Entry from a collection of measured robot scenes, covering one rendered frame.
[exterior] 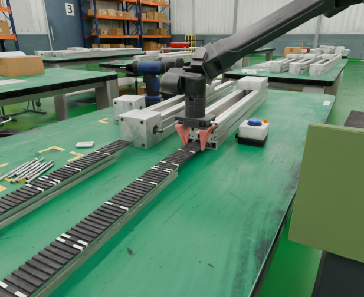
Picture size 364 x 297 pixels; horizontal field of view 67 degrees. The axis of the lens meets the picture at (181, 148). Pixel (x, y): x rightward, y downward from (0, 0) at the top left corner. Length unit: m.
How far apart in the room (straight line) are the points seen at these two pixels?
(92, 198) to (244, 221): 0.32
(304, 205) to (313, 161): 0.08
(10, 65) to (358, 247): 2.63
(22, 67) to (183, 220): 2.41
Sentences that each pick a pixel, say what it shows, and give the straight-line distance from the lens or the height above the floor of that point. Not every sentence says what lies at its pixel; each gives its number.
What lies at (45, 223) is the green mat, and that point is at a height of 0.78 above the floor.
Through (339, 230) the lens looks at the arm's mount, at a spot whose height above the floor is 0.82.
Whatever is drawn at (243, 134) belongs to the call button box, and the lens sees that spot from 0.89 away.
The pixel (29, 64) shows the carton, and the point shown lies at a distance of 2.81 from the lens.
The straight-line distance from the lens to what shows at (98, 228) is 0.48.
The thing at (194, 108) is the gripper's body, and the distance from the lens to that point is 0.74.
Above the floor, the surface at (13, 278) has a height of 0.81.
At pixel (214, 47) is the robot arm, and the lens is 0.78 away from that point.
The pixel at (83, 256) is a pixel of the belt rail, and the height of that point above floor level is 0.79.
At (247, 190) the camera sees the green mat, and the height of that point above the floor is 0.78.
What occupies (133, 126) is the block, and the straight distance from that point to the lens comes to 0.85.
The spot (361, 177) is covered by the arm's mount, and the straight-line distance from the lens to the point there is 0.46.
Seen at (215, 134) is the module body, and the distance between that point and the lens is 0.83.
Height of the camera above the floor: 1.10
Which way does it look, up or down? 22 degrees down
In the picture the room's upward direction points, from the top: straight up
